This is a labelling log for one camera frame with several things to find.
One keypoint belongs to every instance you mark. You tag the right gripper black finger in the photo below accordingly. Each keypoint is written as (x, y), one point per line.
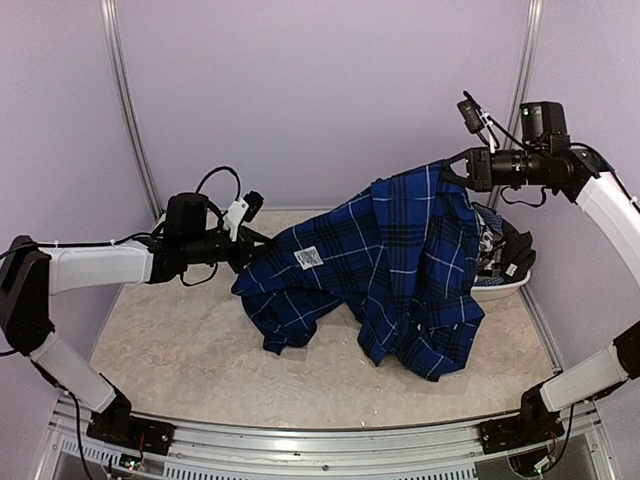
(451, 177)
(456, 164)

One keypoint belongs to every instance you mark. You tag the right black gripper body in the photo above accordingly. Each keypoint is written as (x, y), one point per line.
(485, 169)

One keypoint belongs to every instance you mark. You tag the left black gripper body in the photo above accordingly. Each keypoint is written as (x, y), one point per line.
(245, 244)

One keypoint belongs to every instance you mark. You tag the blue plaid long sleeve shirt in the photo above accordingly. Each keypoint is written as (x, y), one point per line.
(401, 255)

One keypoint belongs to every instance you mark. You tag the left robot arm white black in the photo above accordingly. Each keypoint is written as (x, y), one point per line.
(36, 277)

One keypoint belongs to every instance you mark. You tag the grey black patterned shirt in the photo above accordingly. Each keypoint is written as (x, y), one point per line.
(505, 254)

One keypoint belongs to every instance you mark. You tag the white plastic basin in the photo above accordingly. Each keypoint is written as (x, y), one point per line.
(496, 292)

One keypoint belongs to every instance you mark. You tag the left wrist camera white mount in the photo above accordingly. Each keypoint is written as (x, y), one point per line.
(240, 211)

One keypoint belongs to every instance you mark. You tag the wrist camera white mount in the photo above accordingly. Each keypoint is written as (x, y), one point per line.
(478, 121)
(240, 211)

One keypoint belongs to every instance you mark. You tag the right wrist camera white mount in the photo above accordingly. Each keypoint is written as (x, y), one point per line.
(478, 121)

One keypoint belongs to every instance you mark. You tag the right aluminium frame post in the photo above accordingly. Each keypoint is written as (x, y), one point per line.
(526, 62)

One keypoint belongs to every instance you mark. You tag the aluminium frame post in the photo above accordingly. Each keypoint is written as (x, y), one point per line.
(116, 54)
(526, 62)

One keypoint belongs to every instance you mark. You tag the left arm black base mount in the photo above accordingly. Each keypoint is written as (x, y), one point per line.
(135, 433)

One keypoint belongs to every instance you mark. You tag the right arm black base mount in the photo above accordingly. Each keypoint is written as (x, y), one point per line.
(513, 432)

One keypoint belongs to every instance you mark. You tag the front aluminium rail base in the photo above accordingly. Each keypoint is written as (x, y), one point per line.
(204, 450)

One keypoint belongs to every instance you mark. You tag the left aluminium frame post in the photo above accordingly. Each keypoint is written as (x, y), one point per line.
(116, 54)

